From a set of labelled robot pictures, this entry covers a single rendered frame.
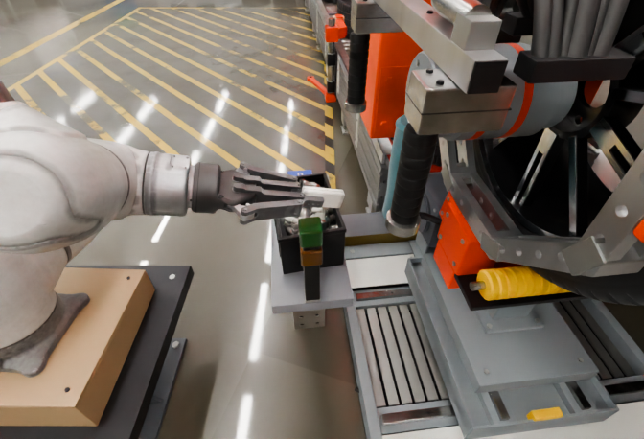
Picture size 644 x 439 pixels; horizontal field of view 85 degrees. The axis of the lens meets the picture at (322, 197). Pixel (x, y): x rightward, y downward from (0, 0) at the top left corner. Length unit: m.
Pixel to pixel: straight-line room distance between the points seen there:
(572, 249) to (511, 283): 0.24
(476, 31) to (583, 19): 0.09
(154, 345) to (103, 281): 0.20
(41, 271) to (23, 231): 0.51
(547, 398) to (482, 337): 0.20
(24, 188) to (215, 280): 1.10
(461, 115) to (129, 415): 0.81
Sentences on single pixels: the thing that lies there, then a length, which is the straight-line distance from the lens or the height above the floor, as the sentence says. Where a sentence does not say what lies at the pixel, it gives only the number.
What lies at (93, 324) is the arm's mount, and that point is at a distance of 0.93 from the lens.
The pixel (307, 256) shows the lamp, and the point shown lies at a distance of 0.63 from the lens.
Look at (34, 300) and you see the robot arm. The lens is 0.86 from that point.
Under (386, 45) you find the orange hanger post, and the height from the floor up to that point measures 0.79.
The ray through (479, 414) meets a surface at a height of 0.15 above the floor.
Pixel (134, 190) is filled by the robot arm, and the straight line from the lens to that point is 0.51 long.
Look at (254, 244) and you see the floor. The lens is 1.48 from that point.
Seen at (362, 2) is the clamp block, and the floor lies 0.95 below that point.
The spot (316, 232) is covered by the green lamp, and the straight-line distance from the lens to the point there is 0.59.
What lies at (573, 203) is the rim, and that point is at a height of 0.70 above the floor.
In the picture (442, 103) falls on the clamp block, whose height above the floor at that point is 0.93.
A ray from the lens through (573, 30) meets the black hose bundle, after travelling 0.39.
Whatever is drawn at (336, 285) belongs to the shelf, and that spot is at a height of 0.45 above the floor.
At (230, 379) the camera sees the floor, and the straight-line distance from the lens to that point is 1.20.
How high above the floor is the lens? 1.08
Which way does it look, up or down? 41 degrees down
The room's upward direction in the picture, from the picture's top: straight up
